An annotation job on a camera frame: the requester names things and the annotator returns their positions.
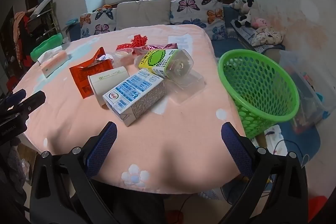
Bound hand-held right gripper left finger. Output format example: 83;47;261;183
29;121;118;224

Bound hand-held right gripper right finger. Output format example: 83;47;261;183
220;122;309;224

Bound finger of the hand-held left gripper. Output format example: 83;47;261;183
0;89;27;109
16;90;46;119

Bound green plastic mesh basket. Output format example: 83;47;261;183
217;49;300;139

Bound red snack packet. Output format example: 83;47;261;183
69;47;114;99

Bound blue white milk carton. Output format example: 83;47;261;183
102;68;166;127

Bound white paper cup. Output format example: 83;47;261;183
87;66;130;107

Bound yogurt cup with berry lid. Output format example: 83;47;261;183
97;53;115;68

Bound clear bottle with green label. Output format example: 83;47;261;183
134;49;195;84

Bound white power strip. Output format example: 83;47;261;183
264;126;288;155

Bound pink tissue pack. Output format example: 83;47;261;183
39;50;69;78

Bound pink printed blanket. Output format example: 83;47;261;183
12;24;247;193

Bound green plastic container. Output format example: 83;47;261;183
30;33;63;62

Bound hanging clothes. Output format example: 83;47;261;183
14;11;34;67

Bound blue floor mat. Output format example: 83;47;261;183
283;122;321;161

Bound metal rack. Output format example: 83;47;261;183
26;0;62;42

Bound clear plastic storage box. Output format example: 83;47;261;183
280;50;332;132

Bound red plastic object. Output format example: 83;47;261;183
308;195;328;222

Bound blue sofa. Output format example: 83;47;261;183
68;4;263;58

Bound butterfly print pillow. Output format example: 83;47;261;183
79;7;117;39
170;0;228;41

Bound red foam fruit net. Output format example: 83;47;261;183
116;34;149;51

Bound checked blue cloth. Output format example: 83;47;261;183
231;19;263;49

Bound cream patterned cloth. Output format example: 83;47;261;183
251;27;285;46

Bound black white cow plush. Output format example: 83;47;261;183
234;0;259;28

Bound beige cushion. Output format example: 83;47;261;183
115;0;172;31

